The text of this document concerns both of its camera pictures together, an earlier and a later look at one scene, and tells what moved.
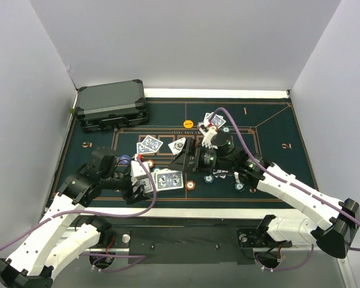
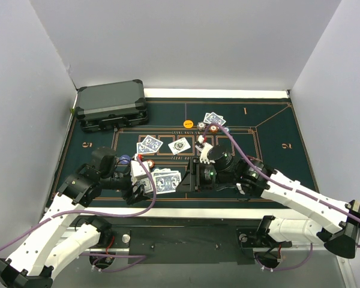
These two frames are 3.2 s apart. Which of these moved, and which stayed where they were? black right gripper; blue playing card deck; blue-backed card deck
Moved: blue-backed card deck; black right gripper
Stayed: blue playing card deck
